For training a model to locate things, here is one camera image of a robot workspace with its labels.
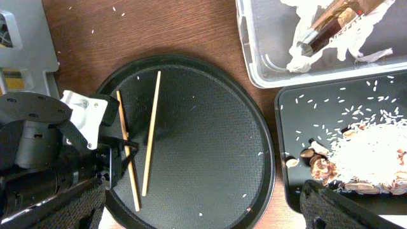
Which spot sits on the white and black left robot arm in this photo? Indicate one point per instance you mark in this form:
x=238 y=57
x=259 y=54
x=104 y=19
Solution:
x=50 y=146

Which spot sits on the round black serving tray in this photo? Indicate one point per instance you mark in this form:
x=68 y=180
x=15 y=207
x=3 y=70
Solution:
x=211 y=165

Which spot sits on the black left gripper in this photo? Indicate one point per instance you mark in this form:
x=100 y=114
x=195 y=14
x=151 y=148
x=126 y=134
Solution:
x=76 y=163

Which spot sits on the gold snack wrapper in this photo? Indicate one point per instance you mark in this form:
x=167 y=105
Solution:
x=340 y=16

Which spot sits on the black rectangular food-waste tray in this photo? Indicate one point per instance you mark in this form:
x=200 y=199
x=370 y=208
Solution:
x=318 y=111

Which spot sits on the white paper napkin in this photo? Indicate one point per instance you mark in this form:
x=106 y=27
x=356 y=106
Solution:
x=350 y=41

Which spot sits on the grey plastic dishwasher rack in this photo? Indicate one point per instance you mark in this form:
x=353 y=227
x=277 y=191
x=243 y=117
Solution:
x=32 y=52

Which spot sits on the rice and nut food scraps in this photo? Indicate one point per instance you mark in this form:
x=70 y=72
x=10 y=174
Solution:
x=359 y=149

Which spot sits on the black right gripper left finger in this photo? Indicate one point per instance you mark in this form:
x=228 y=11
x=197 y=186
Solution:
x=80 y=207

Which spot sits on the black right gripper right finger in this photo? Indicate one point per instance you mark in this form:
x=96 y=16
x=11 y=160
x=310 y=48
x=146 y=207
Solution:
x=324 y=208

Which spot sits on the wooden chopstick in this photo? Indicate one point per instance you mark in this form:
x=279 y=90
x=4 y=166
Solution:
x=128 y=154
x=151 y=136

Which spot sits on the clear plastic waste bin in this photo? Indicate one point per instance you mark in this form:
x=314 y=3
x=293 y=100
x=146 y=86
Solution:
x=266 y=30

